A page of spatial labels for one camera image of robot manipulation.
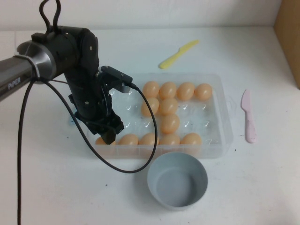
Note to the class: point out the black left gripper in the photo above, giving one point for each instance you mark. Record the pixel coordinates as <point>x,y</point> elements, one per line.
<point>103,124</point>

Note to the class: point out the orange plastic egg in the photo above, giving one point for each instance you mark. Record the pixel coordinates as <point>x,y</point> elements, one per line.
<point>99,141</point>
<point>169,140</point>
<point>128,140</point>
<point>154,104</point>
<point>203,92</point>
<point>151,89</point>
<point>167,90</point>
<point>185,91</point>
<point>170,123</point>
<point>146,140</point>
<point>169,106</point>
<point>191,140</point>

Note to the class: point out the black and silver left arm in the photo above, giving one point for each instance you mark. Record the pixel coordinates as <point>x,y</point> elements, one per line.
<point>65,47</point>

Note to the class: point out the clear plastic egg box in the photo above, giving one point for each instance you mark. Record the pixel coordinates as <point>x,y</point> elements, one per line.
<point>211,117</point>

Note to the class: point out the brown cardboard box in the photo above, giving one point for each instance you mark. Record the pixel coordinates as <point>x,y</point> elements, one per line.
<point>289,35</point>

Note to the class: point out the grey plastic bowl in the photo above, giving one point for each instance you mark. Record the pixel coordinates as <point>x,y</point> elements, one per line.
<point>178,185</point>

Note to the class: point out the yellow plastic knife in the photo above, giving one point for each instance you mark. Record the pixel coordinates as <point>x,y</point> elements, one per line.
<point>174,57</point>

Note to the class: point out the pink plastic knife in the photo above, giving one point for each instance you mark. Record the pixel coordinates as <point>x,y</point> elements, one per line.
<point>249,122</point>

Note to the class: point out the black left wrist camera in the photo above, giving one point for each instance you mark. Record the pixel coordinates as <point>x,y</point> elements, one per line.
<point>116,76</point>

